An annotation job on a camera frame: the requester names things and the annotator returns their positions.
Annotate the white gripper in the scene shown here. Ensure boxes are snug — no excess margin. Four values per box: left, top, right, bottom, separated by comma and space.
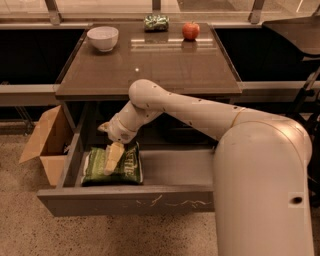
97, 114, 137, 175

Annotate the brown counter cabinet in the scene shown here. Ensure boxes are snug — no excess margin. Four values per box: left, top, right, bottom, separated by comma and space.
56, 23, 241, 138

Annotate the white ceramic bowl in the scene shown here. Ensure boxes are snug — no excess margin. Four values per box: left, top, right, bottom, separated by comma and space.
87, 26, 119, 52

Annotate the green jalapeno chip bag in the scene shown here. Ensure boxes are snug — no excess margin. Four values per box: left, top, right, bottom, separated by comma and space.
81, 143, 143, 186

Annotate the red apple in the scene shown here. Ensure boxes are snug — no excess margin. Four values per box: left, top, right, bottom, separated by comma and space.
182, 22, 200, 40

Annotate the crumpled green snack bag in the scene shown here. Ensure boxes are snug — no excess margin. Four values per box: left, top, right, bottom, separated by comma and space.
144, 14, 169, 32

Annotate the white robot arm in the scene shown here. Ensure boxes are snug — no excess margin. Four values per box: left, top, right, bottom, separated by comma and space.
100, 79, 315, 256

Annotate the grey open drawer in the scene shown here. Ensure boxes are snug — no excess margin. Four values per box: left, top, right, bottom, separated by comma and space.
37, 130, 214, 216

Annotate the open cardboard box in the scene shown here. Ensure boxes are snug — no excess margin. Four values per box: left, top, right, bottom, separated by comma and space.
19, 106, 73, 186

